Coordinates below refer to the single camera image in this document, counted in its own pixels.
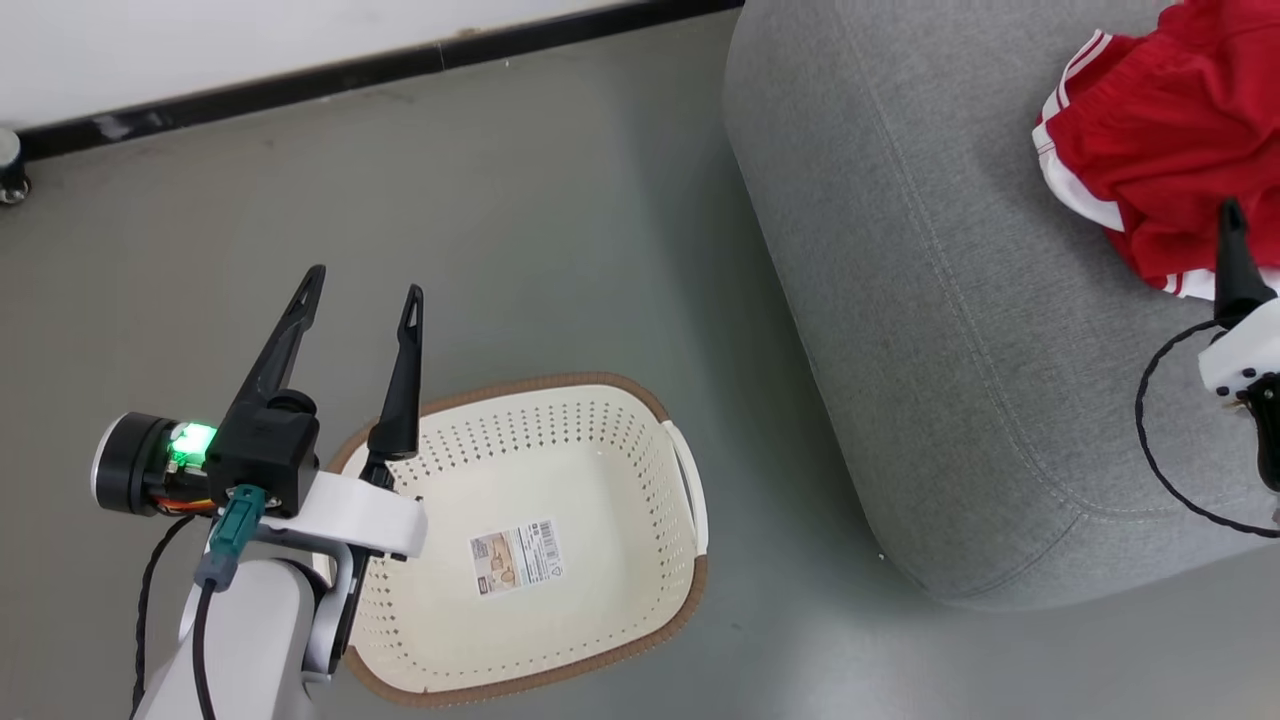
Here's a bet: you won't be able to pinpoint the paper label sticker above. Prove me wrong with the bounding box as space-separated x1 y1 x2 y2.
470 518 564 599

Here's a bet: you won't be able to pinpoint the red shorts with white stripes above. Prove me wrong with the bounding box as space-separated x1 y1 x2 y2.
1033 0 1280 303

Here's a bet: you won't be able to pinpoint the dark baseboard strip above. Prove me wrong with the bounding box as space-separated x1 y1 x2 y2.
18 0 746 163

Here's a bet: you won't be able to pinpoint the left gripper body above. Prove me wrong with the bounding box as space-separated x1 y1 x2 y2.
92 412 429 561

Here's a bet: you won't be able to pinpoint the black cable with teal plug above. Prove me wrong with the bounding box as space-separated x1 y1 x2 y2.
192 486 267 720

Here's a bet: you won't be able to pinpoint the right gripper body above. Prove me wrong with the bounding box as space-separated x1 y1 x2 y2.
1198 298 1280 401

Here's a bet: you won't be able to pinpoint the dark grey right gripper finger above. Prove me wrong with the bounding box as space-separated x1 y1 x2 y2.
1213 198 1278 329

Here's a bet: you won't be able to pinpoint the small caster wheel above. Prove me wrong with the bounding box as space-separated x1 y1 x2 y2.
0 128 31 206

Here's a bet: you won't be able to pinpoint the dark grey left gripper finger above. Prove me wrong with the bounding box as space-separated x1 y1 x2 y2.
222 265 327 426
360 285 426 486

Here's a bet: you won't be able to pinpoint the thin black looped cable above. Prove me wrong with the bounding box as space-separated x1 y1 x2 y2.
1135 318 1280 541

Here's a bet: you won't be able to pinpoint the cream perforated laundry basket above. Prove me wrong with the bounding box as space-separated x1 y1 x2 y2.
325 373 709 709

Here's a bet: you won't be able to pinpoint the thin black braided cable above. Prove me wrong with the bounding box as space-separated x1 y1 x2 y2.
132 515 196 720

